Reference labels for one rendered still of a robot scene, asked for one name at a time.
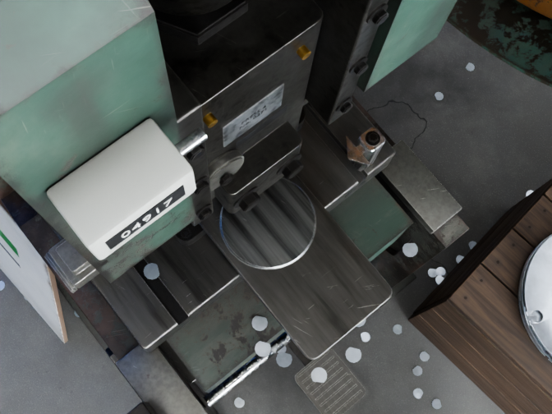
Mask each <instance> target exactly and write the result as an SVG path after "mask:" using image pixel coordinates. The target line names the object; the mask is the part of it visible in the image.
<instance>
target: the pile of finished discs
mask: <svg viewBox="0 0 552 414"><path fill-rule="evenodd" d="M518 305H519V310H520V314H521V317H522V322H523V324H524V326H525V329H526V331H527V333H528V335H529V337H530V338H531V340H532V342H533V343H534V344H535V345H536V347H537V348H538V350H539V351H540V352H541V353H542V354H543V355H544V356H547V357H548V358H549V359H548V360H549V361H551V362H552V234H551V235H549V236H548V237H547V238H546V239H545V240H543V241H542V242H541V243H540V244H539V245H538V246H537V247H536V248H535V250H534V251H533V252H532V253H531V254H530V255H529V257H528V258H527V261H526V263H525V264H524V266H523V269H522V273H521V276H520V280H519V285H518Z"/></svg>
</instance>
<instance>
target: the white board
mask: <svg viewBox="0 0 552 414"><path fill-rule="evenodd" d="M0 269H1V270H2V271H3V273H4V274H5V275H6V276H7V277H8V278H9V279H10V280H11V282H12V283H13V284H14V285H15V286H16V288H17V289H18V290H19V291H20V292H21V294H22V295H23V296H24V297H25V299H26V300H27V301H28V302H29V303H30V304H31V305H32V306H33V307H34V309H35V310H36V311H37V312H38V313H39V315H40V316H41V317H42V318H43V319H44V321H45V322H46V323H47V324H48V326H49V327H50V328H51V329H52V330H53V332H54V333H55V334H56V335H57V336H58V337H59V338H60V339H61V340H62V342H63V343H66V342H67V341H68V339H67V331H66V327H65V323H64V319H63V315H62V308H61V303H60V299H59V295H58V287H57V283H56V279H55V275H54V273H53V272H52V270H51V269H50V268H49V267H48V266H47V264H46V263H45V262H44V260H43V259H42V257H41V256H40V255H39V253H38V252H37V250H36V249H35V248H34V247H33V246H32V244H31V243H30V241H29V240H28V239H27V237H26V236H25V234H24V233H23V232H22V231H21V230H20V228H19V227H18V225H17V224H16V222H15V220H14V219H13V217H12V216H11V215H10V213H9V212H8V210H7V208H6V207H5V205H4V204H3V203H2V201H1V200H0Z"/></svg>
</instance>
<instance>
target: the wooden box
mask: <svg viewBox="0 0 552 414"><path fill-rule="evenodd" d="M551 234H552V179H550V180H549V181H548V182H547V183H545V184H544V185H542V186H541V187H539V188H538V189H536V190H535V191H533V192H532V193H531V194H530V195H528V196H527V197H525V198H524V199H523V200H521V201H519V202H518V203H517V204H515V205H514V206H513V207H512V208H511V209H510V210H508V211H507V212H506V213H505V214H504V215H503V216H502V217H501V218H500V219H499V220H498V221H497V222H496V224H495V225H494V226H493V227H492V228H491V229H490V230H489V231H488V232H487V233H486V234H485V235H484V236H483V238H481V239H480V240H479V241H478V242H477V244H476V245H475V246H474V247H473V248H472V249H471V250H470V251H469V252H468V253H467V255H466V256H465V257H464V258H463V259H462V260H461V261H460V262H459V263H458V264H457V266H456V267H455V268H454V269H453V270H452V271H451V272H450V273H449V274H448V275H447V277H446V278H445V279H444V280H443V281H442V282H441V283H440V284H439V285H438V286H437V288H436V289H435V290H434V291H433V292H432V293H431V294H430V295H429V296H428V297H427V298H426V299H425V300H424V301H423V302H422V303H421V304H420V305H419V306H418V307H417V308H416V310H415V311H414V312H413V315H412V316H411V317H410V318H409V319H408V321H409V322H410V323H411V324H413V325H414V326H415V327H416V328H417V329H418V330H419V331H420V332H421V333H422V334H423V335H424V336H425V337H426V338H427V339H428V340H429V341H430V342H432V343H433V344H434V345H435V346H436V347H437V348H438V349H439V350H440V351H441V352H442V353H443V354H444V355H445V356H446V357H447V358H448V359H449V360H450V361H451V362H452V363H453V364H454V365H455V366H456V367H457V368H458V369H459V370H460V371H461V372H462V373H463V374H464V375H465V376H466V377H467V378H469V379H470V380H471V381H472V382H473V383H474V384H475V385H476V386H477V387H478V388H479V389H480V390H481V391H482V392H483V393H484V394H485V395H486V396H487V397H489V398H490V399H491V400H492V401H493V402H494V403H495V404H496V405H497V406H498V407H499V408H500V409H501V410H502V411H503V412H504V413H505V414H552V362H551V361H549V360H548V359H549V358H548V357H547V356H544V355H543V354H542V353H541V352H540V351H539V350H538V348H537V347H536V345H535V344H534V343H533V342H532V340H531V338H530V337H529V335H528V333H527V331H526V329H525V326H524V324H523V322H522V317H521V314H520V310H519V305H518V285H519V280H520V276H521V273H522V269H523V266H524V264H525V263H526V261H527V258H528V257H529V255H530V254H531V253H532V252H533V251H534V250H535V248H536V247H537V246H538V245H539V244H540V243H541V242H542V241H543V240H545V239H546V238H547V237H548V236H549V235H551Z"/></svg>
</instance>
